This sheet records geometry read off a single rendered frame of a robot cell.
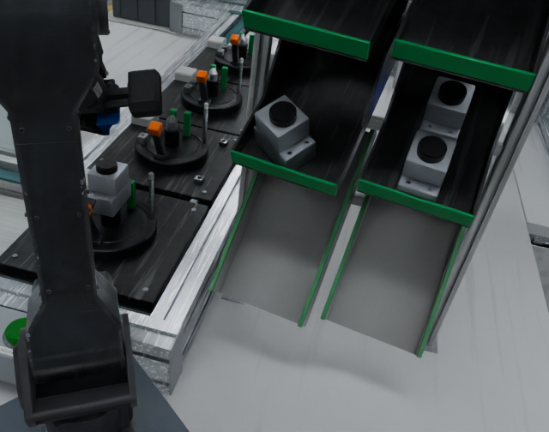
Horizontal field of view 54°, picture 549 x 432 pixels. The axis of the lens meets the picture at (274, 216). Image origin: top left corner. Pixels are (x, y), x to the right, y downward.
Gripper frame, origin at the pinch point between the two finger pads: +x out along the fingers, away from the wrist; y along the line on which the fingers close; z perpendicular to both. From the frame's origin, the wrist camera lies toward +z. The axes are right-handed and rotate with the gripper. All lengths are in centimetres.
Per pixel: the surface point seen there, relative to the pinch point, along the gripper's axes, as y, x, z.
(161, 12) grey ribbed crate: 16, 141, 145
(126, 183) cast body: -1.0, 10.1, -5.0
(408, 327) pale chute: -38.1, 8.0, -30.7
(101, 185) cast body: 1.8, 7.2, -6.4
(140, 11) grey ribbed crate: 26, 142, 148
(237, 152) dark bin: -18.3, -7.9, -11.1
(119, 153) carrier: 5.0, 28.1, 10.0
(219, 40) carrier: -14, 60, 60
